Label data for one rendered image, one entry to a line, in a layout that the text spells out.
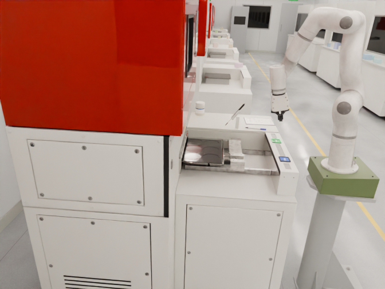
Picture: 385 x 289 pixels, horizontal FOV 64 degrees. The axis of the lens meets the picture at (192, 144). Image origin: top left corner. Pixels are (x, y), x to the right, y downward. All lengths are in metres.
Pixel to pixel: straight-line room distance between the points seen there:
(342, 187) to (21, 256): 2.22
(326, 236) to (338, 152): 0.54
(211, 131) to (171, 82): 0.96
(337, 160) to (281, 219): 0.44
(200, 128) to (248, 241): 0.80
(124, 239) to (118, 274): 0.24
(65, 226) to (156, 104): 0.78
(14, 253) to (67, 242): 1.09
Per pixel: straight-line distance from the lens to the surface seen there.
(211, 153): 1.86
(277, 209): 1.67
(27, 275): 2.53
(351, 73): 1.71
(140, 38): 1.18
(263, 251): 1.84
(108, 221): 1.54
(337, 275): 2.39
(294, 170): 1.67
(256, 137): 2.13
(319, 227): 2.03
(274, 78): 1.83
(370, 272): 2.73
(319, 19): 1.73
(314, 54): 10.33
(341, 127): 1.76
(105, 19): 1.21
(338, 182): 1.78
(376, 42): 7.44
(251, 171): 1.84
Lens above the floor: 1.70
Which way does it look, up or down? 24 degrees down
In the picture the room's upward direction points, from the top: 2 degrees clockwise
